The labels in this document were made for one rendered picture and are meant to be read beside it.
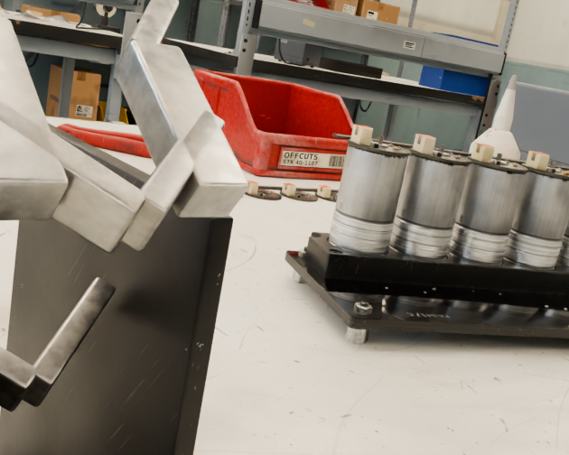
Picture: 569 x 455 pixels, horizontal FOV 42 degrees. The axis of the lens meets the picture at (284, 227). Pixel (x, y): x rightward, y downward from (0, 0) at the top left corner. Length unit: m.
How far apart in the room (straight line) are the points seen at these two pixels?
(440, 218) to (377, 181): 0.03
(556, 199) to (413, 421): 0.15
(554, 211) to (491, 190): 0.03
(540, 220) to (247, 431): 0.18
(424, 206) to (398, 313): 0.05
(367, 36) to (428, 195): 2.76
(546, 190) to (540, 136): 0.44
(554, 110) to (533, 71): 5.60
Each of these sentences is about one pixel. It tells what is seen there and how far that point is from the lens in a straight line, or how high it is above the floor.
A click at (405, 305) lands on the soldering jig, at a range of 0.27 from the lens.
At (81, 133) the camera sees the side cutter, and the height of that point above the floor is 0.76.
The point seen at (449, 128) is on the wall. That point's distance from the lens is 6.41.
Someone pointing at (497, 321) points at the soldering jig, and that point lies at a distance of 0.28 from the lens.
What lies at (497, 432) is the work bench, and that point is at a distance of 0.23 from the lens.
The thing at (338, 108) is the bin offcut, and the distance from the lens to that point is 0.60.
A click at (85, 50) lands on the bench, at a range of 2.61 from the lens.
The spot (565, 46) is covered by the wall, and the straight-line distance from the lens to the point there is 6.22.
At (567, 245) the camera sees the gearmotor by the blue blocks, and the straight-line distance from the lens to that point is 0.35.
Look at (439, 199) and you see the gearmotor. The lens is 0.30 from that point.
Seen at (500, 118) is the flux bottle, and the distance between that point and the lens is 0.52.
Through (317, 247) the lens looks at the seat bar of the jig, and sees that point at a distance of 0.29.
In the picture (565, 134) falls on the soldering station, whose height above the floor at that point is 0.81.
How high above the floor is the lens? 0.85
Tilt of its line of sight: 14 degrees down
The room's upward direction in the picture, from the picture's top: 11 degrees clockwise
